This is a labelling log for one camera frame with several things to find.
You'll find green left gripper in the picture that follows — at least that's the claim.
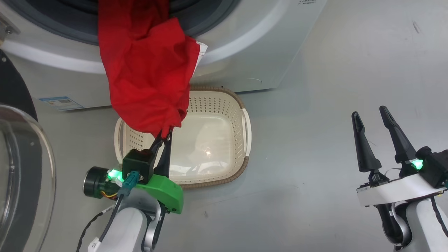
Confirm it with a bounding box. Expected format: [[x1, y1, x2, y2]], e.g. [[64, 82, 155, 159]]
[[83, 129, 184, 215]]

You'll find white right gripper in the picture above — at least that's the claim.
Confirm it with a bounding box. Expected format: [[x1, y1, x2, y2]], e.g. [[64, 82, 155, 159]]
[[351, 106, 448, 208]]

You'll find red sports jersey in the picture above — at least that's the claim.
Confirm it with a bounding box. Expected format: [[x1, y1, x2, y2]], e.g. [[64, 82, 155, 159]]
[[98, 0, 208, 139]]

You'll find round glass washing machine door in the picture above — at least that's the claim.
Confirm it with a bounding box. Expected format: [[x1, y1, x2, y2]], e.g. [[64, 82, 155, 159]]
[[0, 49, 57, 252]]

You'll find cream perforated laundry basket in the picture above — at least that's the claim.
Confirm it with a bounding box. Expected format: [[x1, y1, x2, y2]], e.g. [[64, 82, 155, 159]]
[[114, 86, 252, 190]]

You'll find white washing machine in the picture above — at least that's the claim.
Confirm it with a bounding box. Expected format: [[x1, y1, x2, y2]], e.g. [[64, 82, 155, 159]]
[[0, 0, 328, 110]]

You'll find blue white energy label sticker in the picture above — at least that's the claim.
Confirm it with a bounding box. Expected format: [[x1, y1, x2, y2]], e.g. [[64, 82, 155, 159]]
[[38, 96, 84, 112]]

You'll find black cable with teal connector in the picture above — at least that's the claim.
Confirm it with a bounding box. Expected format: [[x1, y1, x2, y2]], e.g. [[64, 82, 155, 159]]
[[99, 171, 141, 244]]

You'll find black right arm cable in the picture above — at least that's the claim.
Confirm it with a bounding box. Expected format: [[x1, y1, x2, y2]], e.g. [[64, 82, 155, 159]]
[[430, 196, 448, 238]]

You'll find thin twisted black cable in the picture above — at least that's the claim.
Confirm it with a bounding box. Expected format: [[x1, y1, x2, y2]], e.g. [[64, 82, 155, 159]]
[[76, 209, 116, 252]]

